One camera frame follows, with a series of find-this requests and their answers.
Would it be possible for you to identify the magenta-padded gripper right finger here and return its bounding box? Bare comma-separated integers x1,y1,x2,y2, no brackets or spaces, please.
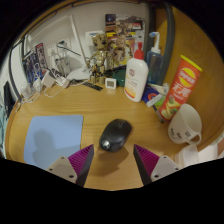
133,143,183,186

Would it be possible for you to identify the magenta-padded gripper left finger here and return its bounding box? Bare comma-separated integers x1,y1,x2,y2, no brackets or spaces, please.
45,143,96,188

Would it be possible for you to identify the black computer mouse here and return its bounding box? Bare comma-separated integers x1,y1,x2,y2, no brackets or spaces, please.
99,118,133,153

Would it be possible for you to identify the light blue mouse pad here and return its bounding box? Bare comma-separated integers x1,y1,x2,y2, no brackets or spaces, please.
23,114,85,170

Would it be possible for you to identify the white paper pile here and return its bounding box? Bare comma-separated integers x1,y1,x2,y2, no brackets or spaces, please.
174,143,219,168

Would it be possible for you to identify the white mug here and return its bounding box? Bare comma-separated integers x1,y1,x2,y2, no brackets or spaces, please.
167,103,203,146

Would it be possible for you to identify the small blue box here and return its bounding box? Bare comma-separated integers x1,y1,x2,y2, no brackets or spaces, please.
142,83,164,108

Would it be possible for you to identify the red yellow-lidded chip can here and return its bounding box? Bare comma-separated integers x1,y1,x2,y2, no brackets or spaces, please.
158,54,203,122

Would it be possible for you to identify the white power strip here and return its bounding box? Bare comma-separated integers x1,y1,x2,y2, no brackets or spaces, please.
54,76,71,89

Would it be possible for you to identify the clear glass jar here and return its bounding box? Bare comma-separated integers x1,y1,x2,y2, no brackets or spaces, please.
20,82,34,99

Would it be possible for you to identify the flat black bar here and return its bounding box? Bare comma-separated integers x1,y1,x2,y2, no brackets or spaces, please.
82,81,104,92

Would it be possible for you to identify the white charger block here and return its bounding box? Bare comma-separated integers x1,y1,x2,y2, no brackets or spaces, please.
40,70,57,88
32,77,44,93

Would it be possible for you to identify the black hanging bag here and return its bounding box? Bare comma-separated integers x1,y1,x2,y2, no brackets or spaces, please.
3,80,16,116

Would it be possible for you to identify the white red-pump lotion bottle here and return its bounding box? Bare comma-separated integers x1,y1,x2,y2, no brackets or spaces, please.
123,42,150,103

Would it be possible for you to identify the white desk lamp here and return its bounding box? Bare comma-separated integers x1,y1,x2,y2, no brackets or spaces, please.
68,14,91,81

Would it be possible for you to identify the small white square clock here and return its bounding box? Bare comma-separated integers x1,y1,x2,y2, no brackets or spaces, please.
104,77,117,90

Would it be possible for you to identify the dark green round container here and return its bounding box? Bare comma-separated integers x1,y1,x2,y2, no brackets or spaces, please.
114,66,129,88

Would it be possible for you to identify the clear blue nozzle bottle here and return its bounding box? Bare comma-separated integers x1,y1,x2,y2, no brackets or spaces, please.
145,31,164,86

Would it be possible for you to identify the blue model kit box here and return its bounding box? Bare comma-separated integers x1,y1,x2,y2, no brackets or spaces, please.
22,42,49,84

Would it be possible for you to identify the brown tree figure toy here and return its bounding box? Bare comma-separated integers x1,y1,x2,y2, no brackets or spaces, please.
87,32,111,85

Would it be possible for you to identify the colourful printed toy box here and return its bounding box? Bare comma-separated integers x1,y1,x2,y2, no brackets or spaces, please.
104,13,147,68

